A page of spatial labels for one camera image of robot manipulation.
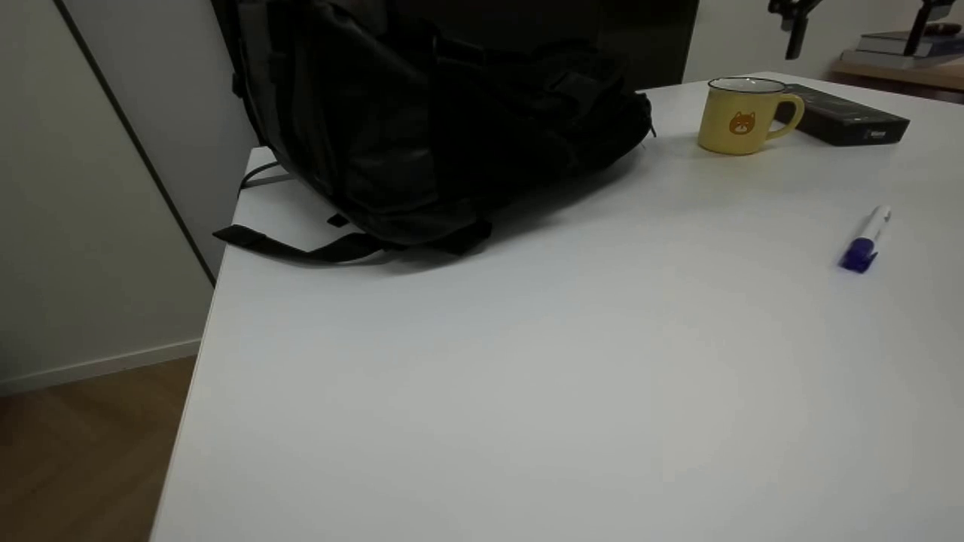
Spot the white marker blue cap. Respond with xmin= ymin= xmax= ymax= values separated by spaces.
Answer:
xmin=839 ymin=201 xmax=894 ymax=276

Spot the stack of grey books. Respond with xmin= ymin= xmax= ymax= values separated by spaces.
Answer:
xmin=840 ymin=27 xmax=964 ymax=74

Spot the wooden side table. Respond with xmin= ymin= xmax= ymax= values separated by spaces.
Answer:
xmin=822 ymin=54 xmax=964 ymax=104

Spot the black hex key box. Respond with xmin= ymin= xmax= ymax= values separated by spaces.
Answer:
xmin=772 ymin=81 xmax=914 ymax=151

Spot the yellow enamel mug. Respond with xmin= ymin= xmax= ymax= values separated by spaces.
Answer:
xmin=695 ymin=74 xmax=806 ymax=160

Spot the black panel board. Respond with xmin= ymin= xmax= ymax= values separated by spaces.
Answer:
xmin=589 ymin=0 xmax=701 ymax=90

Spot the black backpack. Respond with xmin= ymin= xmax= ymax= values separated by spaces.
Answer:
xmin=209 ymin=0 xmax=657 ymax=268

